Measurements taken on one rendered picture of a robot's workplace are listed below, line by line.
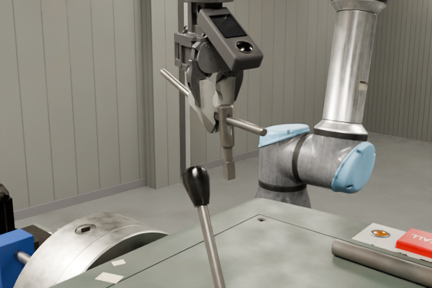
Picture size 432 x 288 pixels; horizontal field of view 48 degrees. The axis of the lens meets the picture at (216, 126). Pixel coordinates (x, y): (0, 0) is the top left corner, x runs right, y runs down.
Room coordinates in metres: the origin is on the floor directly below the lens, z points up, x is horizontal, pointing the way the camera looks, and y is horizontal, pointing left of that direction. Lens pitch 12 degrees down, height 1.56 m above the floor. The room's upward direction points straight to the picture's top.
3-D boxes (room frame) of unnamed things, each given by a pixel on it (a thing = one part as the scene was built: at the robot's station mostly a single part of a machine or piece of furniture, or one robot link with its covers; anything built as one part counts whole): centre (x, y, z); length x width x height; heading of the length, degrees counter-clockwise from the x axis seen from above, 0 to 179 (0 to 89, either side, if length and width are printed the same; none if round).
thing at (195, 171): (0.54, 0.02, 1.38); 0.04 x 0.03 x 0.05; 49
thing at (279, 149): (1.12, -0.17, 1.27); 0.13 x 0.12 x 0.14; 49
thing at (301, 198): (1.12, -0.16, 1.15); 0.15 x 0.15 x 0.10
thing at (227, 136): (0.71, -0.02, 1.39); 0.02 x 0.02 x 0.12
